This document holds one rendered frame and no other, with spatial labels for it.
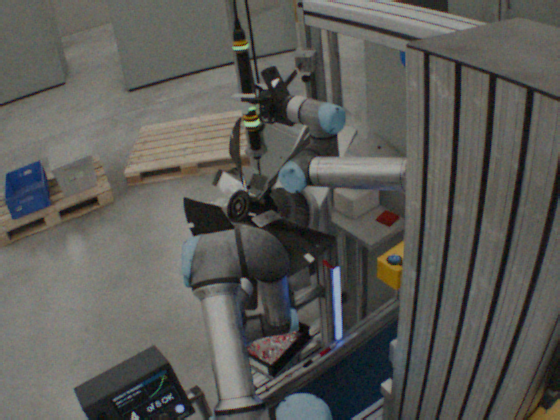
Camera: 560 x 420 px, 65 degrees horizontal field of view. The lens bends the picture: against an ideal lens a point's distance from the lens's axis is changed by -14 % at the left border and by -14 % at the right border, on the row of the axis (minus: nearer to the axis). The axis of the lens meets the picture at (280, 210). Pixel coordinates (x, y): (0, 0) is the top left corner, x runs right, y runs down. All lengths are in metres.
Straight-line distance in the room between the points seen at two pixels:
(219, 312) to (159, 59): 6.13
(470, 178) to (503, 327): 0.19
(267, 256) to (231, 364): 0.26
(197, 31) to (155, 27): 0.60
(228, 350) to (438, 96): 0.74
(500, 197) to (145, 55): 6.66
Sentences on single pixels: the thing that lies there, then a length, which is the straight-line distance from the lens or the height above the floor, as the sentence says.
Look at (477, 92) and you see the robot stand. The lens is 0.51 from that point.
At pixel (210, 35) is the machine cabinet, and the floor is 0.53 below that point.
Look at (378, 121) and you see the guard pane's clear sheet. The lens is 2.20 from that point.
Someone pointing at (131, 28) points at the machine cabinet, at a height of 0.92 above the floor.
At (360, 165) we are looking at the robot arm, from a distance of 1.15.
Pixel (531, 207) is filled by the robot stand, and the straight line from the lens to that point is 0.52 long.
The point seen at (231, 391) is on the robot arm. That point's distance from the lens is 1.10.
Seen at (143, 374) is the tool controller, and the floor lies 1.25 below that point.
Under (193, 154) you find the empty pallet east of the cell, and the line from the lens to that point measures 4.57.
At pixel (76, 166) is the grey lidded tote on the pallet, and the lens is 4.40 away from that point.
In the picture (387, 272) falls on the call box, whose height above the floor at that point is 1.04.
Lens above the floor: 2.19
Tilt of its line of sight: 34 degrees down
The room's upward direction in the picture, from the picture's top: 8 degrees counter-clockwise
